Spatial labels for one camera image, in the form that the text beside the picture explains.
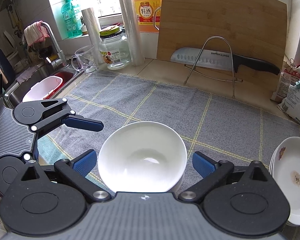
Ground orange cooking wine jug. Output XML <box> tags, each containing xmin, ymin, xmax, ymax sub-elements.
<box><xmin>134</xmin><ymin>0</ymin><xmax>161</xmax><ymax>33</ymax></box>

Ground pink rag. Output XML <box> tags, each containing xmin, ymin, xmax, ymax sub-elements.
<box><xmin>24</xmin><ymin>21</ymin><xmax>49</xmax><ymax>46</ymax></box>

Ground steel faucet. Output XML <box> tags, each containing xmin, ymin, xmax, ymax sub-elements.
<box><xmin>21</xmin><ymin>21</ymin><xmax>68</xmax><ymax>69</ymax></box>

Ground pink white colander basket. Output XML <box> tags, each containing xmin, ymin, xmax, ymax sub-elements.
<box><xmin>22</xmin><ymin>75</ymin><xmax>63</xmax><ymax>102</ymax></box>

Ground grey checked cloth mat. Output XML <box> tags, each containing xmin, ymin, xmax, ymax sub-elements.
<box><xmin>37</xmin><ymin>69</ymin><xmax>300</xmax><ymax>188</ymax></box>

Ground tall plastic wrap roll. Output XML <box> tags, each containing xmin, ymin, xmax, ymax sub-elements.
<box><xmin>119</xmin><ymin>0</ymin><xmax>145</xmax><ymax>66</ymax></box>

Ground santoku knife black handle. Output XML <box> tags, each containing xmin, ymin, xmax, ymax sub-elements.
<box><xmin>171</xmin><ymin>47</ymin><xmax>281</xmax><ymax>75</ymax></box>

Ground white bowl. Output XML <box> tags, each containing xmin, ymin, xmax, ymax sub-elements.
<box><xmin>97</xmin><ymin>121</ymin><xmax>187</xmax><ymax>193</ymax></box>

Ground steel sink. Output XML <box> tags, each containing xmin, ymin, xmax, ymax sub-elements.
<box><xmin>4</xmin><ymin>64</ymin><xmax>83</xmax><ymax>109</ymax></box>

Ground short plastic wrap roll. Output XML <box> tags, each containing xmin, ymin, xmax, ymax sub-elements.
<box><xmin>82</xmin><ymin>8</ymin><xmax>104</xmax><ymax>65</ymax></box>

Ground white plate stack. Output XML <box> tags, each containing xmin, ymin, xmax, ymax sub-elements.
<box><xmin>269</xmin><ymin>137</ymin><xmax>300</xmax><ymax>226</ymax></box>

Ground red white seasoning bag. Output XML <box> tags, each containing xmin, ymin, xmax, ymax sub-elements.
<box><xmin>270</xmin><ymin>59</ymin><xmax>300</xmax><ymax>103</ymax></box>

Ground glass jar green lid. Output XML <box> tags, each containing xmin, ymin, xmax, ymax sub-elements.
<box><xmin>98</xmin><ymin>25</ymin><xmax>131</xmax><ymax>70</ymax></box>

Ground green dish soap bottle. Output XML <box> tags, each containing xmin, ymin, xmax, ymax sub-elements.
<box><xmin>61</xmin><ymin>0</ymin><xmax>82</xmax><ymax>38</ymax></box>

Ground clear glass mug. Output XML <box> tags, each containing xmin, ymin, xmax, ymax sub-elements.
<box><xmin>70</xmin><ymin>45</ymin><xmax>98</xmax><ymax>74</ymax></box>

